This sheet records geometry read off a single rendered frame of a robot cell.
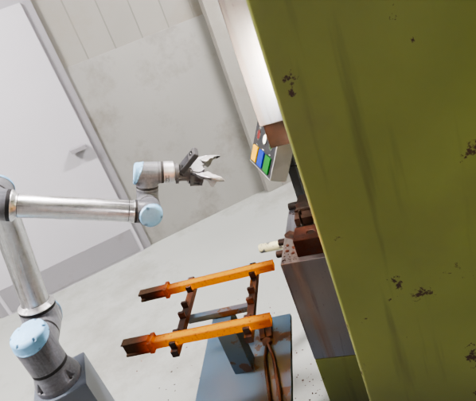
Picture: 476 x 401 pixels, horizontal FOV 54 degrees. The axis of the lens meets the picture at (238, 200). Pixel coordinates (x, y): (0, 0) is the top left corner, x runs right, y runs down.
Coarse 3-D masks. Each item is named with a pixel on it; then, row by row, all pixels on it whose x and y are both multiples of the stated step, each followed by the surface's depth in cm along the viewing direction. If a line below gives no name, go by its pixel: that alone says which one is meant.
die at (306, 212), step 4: (300, 196) 181; (304, 196) 180; (300, 200) 176; (304, 200) 175; (300, 208) 168; (304, 208) 167; (308, 208) 167; (296, 212) 168; (304, 212) 166; (308, 212) 166; (296, 216) 166; (304, 216) 164; (308, 216) 163; (296, 220) 165; (304, 220) 164; (308, 220) 164; (312, 220) 164; (296, 224) 166; (300, 224) 165; (304, 224) 165
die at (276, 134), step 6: (264, 126) 150; (270, 126) 150; (276, 126) 149; (282, 126) 149; (270, 132) 151; (276, 132) 150; (282, 132) 150; (270, 138) 152; (276, 138) 151; (282, 138) 151; (288, 138) 151; (270, 144) 153; (276, 144) 152; (282, 144) 152
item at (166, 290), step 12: (252, 264) 146; (264, 264) 144; (204, 276) 149; (216, 276) 147; (228, 276) 146; (240, 276) 145; (156, 288) 152; (168, 288) 150; (180, 288) 149; (144, 300) 153
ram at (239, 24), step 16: (224, 0) 129; (240, 0) 128; (224, 16) 131; (240, 16) 130; (240, 32) 132; (240, 48) 134; (256, 48) 134; (240, 64) 137; (256, 64) 136; (256, 80) 138; (256, 96) 140; (272, 96) 140; (256, 112) 143; (272, 112) 142
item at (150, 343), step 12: (216, 324) 127; (228, 324) 125; (240, 324) 123; (252, 324) 122; (264, 324) 122; (144, 336) 131; (156, 336) 131; (168, 336) 129; (180, 336) 127; (192, 336) 126; (204, 336) 126; (216, 336) 125; (132, 348) 131; (144, 348) 131; (156, 348) 129
